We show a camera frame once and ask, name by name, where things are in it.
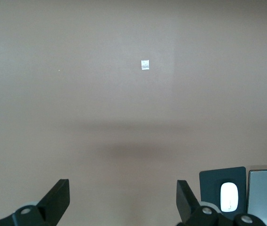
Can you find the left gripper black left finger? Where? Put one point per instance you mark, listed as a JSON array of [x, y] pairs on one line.
[[53, 200]]

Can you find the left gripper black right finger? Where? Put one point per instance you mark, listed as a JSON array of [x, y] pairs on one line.
[[185, 200]]

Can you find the black mouse pad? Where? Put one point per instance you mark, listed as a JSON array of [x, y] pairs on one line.
[[208, 186]]

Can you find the white computer mouse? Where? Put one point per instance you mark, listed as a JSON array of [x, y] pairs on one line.
[[228, 195]]

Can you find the small white paper tag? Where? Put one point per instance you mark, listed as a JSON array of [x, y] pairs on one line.
[[145, 64]]

